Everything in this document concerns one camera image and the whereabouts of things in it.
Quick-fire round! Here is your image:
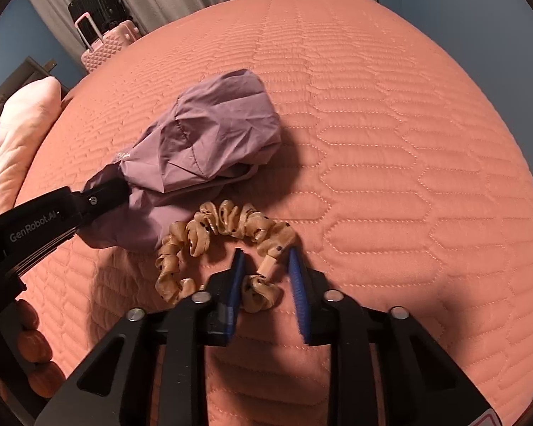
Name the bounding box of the pale pink pillow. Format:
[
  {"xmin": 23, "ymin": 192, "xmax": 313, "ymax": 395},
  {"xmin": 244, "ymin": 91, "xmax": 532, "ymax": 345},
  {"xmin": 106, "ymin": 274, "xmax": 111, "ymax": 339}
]
[{"xmin": 0, "ymin": 75, "xmax": 63, "ymax": 218}]

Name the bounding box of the purple cloth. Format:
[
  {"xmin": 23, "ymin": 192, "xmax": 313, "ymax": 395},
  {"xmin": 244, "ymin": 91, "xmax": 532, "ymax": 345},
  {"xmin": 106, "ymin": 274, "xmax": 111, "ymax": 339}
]
[{"xmin": 77, "ymin": 69, "xmax": 281, "ymax": 251}]

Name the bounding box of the black suitcase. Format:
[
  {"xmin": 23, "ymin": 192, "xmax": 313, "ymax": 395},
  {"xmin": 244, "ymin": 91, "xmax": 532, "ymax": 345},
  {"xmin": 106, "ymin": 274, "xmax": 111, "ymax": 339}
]
[{"xmin": 68, "ymin": 0, "xmax": 136, "ymax": 32}]

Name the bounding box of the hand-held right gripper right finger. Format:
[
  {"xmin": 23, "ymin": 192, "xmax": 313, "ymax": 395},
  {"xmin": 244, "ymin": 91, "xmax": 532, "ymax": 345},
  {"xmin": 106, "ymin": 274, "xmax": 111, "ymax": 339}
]
[{"xmin": 289, "ymin": 247, "xmax": 494, "ymax": 426}]

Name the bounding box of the pink suitcase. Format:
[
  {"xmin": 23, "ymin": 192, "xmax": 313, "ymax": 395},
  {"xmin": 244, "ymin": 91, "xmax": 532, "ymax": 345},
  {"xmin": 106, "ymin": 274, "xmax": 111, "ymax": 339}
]
[{"xmin": 75, "ymin": 11, "xmax": 140, "ymax": 74}]

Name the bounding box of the orange quilted bed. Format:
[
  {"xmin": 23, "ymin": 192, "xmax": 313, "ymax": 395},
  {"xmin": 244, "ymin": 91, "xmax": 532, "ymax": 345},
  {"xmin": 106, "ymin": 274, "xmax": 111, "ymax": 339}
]
[{"xmin": 9, "ymin": 0, "xmax": 533, "ymax": 426}]

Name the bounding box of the tan dotted scrunchie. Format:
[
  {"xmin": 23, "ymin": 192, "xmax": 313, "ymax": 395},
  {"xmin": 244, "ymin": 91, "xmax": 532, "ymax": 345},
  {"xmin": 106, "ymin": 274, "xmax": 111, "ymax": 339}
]
[{"xmin": 155, "ymin": 200, "xmax": 299, "ymax": 313}]

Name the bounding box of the person's left hand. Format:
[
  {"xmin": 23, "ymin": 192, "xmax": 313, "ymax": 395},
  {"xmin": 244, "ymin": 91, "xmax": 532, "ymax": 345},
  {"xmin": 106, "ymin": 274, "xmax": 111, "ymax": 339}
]
[{"xmin": 17, "ymin": 299, "xmax": 65, "ymax": 399}]

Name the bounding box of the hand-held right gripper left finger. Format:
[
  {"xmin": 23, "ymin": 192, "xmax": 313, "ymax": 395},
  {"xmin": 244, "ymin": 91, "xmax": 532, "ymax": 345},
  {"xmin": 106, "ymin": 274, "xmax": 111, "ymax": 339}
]
[{"xmin": 34, "ymin": 248, "xmax": 247, "ymax": 426}]

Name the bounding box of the dark wooden headboard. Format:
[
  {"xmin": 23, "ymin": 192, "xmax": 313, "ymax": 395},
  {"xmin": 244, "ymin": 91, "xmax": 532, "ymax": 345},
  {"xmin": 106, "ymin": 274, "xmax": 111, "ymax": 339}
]
[{"xmin": 0, "ymin": 56, "xmax": 72, "ymax": 143}]

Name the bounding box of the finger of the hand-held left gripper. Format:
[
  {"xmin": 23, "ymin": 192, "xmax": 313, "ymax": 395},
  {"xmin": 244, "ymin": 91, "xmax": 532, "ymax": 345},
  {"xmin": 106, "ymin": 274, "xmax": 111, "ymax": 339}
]
[{"xmin": 73, "ymin": 177, "xmax": 131, "ymax": 228}]

